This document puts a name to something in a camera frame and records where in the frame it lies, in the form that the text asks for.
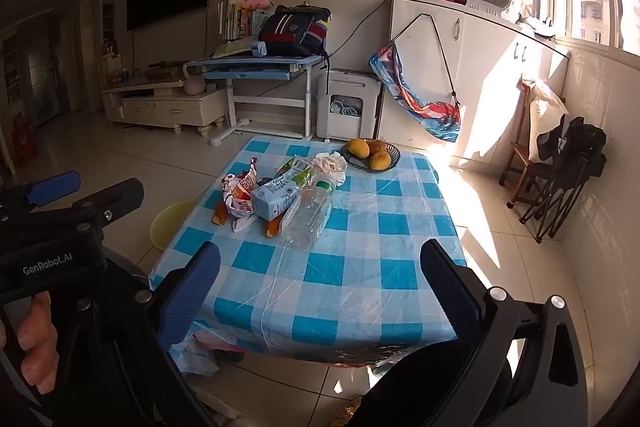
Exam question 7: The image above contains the clear plastic bottle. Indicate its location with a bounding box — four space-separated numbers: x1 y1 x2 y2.
281 179 335 253

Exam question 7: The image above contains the white air purifier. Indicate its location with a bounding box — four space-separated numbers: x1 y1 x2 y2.
316 68 383 140

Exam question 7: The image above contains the white plastic bag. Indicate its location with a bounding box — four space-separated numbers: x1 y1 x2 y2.
170 327 246 375
312 152 348 190

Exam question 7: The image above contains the brown tray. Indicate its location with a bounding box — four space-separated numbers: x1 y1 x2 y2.
147 61 183 80

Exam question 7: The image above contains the yellow plastic basin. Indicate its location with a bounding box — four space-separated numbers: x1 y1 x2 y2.
150 200 198 253

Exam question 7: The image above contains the blue green drink carton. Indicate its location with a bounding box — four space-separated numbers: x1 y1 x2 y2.
252 155 315 223

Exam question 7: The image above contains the wicker fruit basket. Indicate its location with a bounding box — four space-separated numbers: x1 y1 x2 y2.
341 139 402 174

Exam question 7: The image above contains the blue white study desk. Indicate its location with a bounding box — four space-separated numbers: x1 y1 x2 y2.
185 54 328 148

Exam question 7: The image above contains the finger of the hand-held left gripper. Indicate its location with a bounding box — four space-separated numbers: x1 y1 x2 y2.
69 178 146 234
0 170 82 210

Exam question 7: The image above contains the colourful printed hanging bag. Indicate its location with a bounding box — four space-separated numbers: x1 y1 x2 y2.
369 12 462 142

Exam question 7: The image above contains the wooden chair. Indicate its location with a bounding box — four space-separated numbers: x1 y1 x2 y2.
499 77 543 208

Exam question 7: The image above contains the cream television cabinet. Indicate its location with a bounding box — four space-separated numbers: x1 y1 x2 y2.
100 79 231 138

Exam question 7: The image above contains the open green book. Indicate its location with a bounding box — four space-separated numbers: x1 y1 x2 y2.
212 38 258 59

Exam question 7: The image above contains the white pillow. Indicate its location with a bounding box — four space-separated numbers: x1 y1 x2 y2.
522 79 568 162

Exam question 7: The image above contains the red stool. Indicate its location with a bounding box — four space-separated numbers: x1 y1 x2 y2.
11 112 38 162

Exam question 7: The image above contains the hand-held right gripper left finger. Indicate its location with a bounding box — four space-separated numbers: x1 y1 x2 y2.
47 242 223 427

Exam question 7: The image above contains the white cabinet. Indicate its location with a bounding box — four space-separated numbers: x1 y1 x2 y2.
376 0 571 168

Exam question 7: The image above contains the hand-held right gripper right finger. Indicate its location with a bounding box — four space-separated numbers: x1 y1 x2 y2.
420 238 591 427

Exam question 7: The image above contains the dark striped backpack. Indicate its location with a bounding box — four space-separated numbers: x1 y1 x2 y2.
257 4 332 58

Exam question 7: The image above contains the red white snack wrapper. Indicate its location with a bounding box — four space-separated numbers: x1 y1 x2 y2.
220 157 261 233

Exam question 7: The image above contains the black folding chair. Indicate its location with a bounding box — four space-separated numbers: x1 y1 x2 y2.
519 116 607 243

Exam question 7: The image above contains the blue checked tablecloth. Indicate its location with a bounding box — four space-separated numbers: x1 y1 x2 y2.
149 136 468 365

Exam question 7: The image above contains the row of books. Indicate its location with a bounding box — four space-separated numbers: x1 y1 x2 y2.
217 0 273 42

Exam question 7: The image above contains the person's left hand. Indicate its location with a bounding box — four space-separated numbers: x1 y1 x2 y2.
0 292 60 388

